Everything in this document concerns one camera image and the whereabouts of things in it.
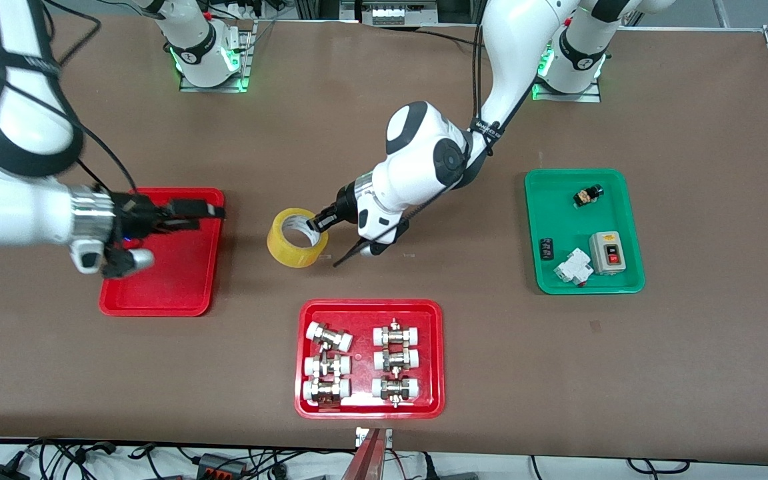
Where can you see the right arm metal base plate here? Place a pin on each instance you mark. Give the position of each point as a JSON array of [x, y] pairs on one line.
[[214, 86]]

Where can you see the yellow tape roll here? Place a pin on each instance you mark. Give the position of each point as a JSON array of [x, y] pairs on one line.
[[287, 250]]

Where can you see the green plastic tray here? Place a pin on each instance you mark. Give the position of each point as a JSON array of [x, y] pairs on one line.
[[574, 276]]

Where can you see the small black brass component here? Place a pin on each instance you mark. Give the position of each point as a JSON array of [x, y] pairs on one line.
[[588, 195]]

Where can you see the white circuit breaker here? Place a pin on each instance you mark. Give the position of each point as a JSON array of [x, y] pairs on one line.
[[572, 268]]

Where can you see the empty red plastic tray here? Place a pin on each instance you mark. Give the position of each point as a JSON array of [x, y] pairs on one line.
[[177, 280]]

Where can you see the white metal pipe fitting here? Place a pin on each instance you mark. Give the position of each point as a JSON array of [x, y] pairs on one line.
[[327, 366], [330, 336], [395, 388], [397, 334], [396, 360], [326, 390]]

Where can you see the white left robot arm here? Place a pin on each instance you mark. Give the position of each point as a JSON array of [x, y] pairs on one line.
[[424, 156]]

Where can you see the black power adapter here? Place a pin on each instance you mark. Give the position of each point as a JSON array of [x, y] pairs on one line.
[[0, 472]]

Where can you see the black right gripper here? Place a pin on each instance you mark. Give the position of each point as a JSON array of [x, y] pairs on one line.
[[134, 215]]

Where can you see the red tray with fittings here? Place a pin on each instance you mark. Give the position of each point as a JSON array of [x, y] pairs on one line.
[[364, 356]]

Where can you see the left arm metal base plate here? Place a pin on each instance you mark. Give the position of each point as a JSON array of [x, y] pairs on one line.
[[567, 96]]

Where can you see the red aluminium profile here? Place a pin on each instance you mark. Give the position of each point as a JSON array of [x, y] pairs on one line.
[[367, 460]]

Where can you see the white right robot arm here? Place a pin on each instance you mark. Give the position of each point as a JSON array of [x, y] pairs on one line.
[[17, 133]]

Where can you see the black orange connector box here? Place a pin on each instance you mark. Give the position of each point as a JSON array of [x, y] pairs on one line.
[[220, 464]]

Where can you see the white power strip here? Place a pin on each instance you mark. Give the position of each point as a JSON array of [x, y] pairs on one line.
[[394, 14]]

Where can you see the small metal bracket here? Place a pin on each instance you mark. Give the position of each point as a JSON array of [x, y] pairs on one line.
[[360, 436]]

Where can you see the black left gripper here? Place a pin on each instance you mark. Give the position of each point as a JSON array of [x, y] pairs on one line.
[[342, 204]]

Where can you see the grey push button switch box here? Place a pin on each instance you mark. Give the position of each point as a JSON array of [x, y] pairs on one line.
[[607, 253]]

